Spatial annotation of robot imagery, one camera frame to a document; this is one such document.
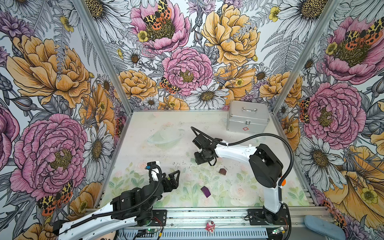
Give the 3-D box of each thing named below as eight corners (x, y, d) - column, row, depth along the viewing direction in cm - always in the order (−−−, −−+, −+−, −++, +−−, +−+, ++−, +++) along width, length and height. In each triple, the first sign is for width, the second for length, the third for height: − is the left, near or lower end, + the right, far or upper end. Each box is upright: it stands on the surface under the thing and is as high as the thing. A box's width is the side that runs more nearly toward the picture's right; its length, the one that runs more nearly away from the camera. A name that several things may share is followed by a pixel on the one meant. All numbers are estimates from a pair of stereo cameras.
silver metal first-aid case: (228, 135, 110) (232, 119, 97) (223, 108, 128) (226, 92, 115) (264, 135, 110) (273, 119, 97) (255, 108, 128) (261, 92, 115)
